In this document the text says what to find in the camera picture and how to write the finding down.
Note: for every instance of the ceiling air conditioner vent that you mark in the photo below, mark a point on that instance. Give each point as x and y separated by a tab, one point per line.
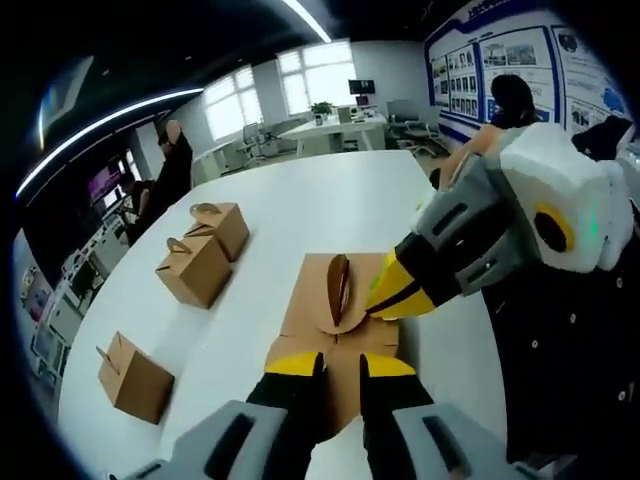
67	92

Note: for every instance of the blue white wall poster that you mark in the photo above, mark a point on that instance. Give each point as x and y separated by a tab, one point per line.
510	55

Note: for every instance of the curved ceiling light strip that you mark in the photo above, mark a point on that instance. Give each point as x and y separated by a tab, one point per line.
100	122

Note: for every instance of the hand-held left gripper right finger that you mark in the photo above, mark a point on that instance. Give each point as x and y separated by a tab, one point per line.
395	400

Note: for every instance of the black desktop monitor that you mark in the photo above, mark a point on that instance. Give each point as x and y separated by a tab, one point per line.
361	89

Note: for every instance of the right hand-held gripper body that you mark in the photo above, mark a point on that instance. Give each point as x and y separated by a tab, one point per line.
560	175

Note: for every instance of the bright window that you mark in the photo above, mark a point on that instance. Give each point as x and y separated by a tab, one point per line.
315	75
230	102

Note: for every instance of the straight ceiling light strip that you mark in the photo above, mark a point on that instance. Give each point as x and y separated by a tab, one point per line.
307	20

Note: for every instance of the purple display screen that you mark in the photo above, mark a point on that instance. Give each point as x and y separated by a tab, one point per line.
106	180

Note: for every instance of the white shelving unit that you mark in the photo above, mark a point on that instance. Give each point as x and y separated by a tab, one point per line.
55	310

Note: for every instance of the brown paper box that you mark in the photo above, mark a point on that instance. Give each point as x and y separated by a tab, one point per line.
132	385
227	227
310	310
192	280

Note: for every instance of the white office desk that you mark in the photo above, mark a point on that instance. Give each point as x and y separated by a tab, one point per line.
335	132

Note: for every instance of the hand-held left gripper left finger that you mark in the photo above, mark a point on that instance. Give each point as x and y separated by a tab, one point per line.
280	415

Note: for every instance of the potted green plant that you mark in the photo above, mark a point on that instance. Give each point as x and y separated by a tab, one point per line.
321	110

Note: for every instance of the grey office chair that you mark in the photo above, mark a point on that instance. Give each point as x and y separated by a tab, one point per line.
255	140
415	122

